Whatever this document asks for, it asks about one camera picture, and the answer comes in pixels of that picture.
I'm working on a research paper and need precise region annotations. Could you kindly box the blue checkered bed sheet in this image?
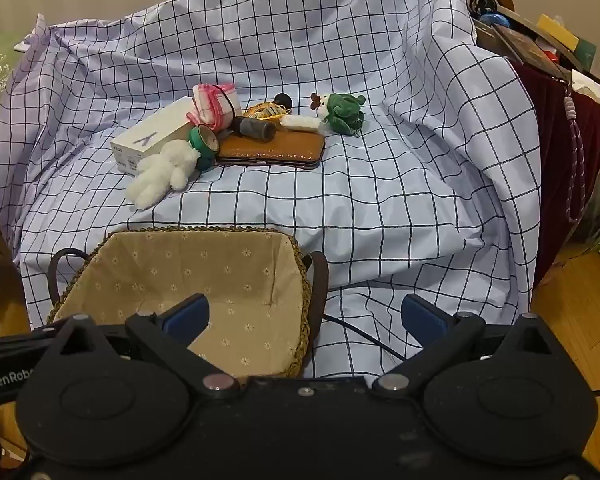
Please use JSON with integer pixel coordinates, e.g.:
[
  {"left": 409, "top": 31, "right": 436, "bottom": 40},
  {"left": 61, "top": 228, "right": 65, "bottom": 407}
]
[{"left": 0, "top": 0, "right": 538, "bottom": 381}]

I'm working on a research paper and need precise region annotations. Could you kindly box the green tape roll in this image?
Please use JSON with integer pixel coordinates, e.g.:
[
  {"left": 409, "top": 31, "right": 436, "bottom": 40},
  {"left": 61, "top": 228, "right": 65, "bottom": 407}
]
[{"left": 187, "top": 125, "right": 221, "bottom": 173}]

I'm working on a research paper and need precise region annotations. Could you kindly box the maroon velvet cloth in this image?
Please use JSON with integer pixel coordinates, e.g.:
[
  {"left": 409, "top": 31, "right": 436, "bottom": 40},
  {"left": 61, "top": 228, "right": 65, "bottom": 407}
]
[{"left": 517, "top": 57, "right": 600, "bottom": 288}]

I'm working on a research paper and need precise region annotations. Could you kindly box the white gauze packet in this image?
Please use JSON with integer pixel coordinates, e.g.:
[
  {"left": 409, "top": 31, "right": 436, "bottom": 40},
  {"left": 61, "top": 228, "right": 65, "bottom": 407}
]
[{"left": 279, "top": 115, "right": 326, "bottom": 135}]

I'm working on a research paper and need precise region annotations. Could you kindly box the white plush bear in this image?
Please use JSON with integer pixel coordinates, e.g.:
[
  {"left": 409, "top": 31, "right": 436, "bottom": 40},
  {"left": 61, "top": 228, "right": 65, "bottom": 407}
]
[{"left": 126, "top": 139, "right": 201, "bottom": 211}]

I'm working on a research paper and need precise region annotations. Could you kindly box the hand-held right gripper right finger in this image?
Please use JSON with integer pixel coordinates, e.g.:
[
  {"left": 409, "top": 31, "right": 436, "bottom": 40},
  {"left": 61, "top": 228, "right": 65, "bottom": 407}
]
[{"left": 372, "top": 294, "right": 563, "bottom": 401}]

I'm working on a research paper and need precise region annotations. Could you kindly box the yellow book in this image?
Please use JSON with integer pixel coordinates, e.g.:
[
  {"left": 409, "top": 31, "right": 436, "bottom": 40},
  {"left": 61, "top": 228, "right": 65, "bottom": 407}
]
[{"left": 536, "top": 14, "right": 581, "bottom": 52}]

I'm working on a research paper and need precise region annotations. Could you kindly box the brown leather case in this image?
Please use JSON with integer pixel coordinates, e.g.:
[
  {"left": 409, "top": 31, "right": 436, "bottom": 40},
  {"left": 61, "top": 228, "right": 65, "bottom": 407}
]
[{"left": 215, "top": 130, "right": 327, "bottom": 168}]

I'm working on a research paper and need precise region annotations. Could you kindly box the orange embroidered pouch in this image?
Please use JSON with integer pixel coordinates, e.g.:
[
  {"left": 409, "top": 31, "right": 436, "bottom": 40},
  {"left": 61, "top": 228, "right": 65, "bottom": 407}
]
[{"left": 243, "top": 101, "right": 287, "bottom": 122}]

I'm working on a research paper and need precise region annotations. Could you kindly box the black cylinder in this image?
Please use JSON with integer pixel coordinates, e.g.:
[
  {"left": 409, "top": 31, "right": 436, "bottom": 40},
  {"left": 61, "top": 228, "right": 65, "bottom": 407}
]
[{"left": 230, "top": 116, "right": 277, "bottom": 142}]

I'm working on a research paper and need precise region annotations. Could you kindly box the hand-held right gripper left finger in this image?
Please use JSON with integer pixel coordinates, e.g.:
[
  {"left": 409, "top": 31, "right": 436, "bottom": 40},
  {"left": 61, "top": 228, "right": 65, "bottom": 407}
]
[{"left": 45, "top": 294, "right": 243, "bottom": 401}]

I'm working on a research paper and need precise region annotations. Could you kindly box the dark hardcover book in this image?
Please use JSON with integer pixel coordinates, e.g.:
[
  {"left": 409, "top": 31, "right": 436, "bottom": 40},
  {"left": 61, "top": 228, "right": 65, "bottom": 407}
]
[{"left": 490, "top": 22, "right": 569, "bottom": 79}]

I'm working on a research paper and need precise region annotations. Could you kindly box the purple beaded cord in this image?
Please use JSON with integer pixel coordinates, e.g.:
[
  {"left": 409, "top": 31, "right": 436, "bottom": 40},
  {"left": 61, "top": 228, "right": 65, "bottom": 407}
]
[{"left": 562, "top": 85, "right": 588, "bottom": 223}]

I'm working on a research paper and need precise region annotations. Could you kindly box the green plush toy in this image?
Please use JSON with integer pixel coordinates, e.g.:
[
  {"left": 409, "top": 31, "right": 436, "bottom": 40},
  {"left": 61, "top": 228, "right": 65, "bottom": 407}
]
[{"left": 310, "top": 92, "right": 366, "bottom": 137}]

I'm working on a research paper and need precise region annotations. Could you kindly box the white tissue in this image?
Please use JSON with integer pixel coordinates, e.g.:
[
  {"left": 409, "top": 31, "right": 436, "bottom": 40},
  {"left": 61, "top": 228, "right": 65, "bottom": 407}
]
[{"left": 571, "top": 70, "right": 600, "bottom": 104}]

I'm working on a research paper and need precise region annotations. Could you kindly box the white cardboard phone box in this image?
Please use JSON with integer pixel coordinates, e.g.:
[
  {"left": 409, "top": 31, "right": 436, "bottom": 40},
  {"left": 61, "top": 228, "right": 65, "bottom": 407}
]
[{"left": 111, "top": 96, "right": 203, "bottom": 175}]

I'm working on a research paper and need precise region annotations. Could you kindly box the black cable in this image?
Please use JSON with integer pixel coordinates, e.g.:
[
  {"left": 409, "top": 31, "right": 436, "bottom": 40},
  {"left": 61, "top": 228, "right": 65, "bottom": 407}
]
[{"left": 325, "top": 315, "right": 406, "bottom": 363}]

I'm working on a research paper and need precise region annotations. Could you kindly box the pink and white cloth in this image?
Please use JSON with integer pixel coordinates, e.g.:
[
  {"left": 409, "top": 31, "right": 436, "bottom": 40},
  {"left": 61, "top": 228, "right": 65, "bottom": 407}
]
[{"left": 186, "top": 83, "right": 242, "bottom": 133}]

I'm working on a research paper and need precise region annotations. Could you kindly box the woven basket with fabric lining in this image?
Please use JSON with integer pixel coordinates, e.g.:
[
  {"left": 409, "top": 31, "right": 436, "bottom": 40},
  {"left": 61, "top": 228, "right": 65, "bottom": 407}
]
[{"left": 46, "top": 227, "right": 329, "bottom": 378}]

